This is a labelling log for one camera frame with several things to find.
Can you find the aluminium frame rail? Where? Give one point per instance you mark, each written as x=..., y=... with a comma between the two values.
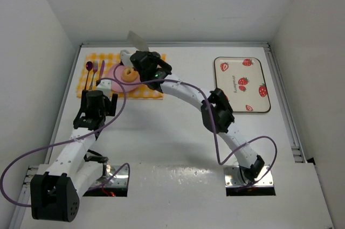
x=179, y=44

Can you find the metal base plate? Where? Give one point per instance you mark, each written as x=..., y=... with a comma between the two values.
x=234, y=177
x=115, y=176

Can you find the pink plate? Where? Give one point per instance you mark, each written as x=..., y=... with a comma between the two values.
x=114, y=85

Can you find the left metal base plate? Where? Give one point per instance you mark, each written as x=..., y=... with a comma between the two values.
x=115, y=176

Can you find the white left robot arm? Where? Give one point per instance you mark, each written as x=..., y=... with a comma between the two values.
x=56, y=194

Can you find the purple fork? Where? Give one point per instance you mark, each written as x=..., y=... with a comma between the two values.
x=95, y=69

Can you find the glazed donut bread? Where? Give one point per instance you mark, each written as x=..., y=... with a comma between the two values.
x=129, y=74

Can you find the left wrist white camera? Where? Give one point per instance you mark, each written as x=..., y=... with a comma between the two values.
x=105, y=87

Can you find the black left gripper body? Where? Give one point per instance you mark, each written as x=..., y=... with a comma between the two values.
x=101, y=102

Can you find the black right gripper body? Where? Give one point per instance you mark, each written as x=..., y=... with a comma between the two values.
x=138, y=58

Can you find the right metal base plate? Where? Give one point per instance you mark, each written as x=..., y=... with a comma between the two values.
x=234, y=177

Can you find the strawberry print tray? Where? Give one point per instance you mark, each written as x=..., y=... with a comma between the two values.
x=242, y=81

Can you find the purple spoon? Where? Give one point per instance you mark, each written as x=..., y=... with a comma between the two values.
x=89, y=67

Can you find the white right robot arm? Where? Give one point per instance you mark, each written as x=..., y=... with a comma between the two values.
x=217, y=114

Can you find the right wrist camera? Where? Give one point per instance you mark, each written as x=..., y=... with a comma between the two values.
x=125, y=58

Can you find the purple knife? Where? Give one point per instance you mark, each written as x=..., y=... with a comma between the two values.
x=102, y=69

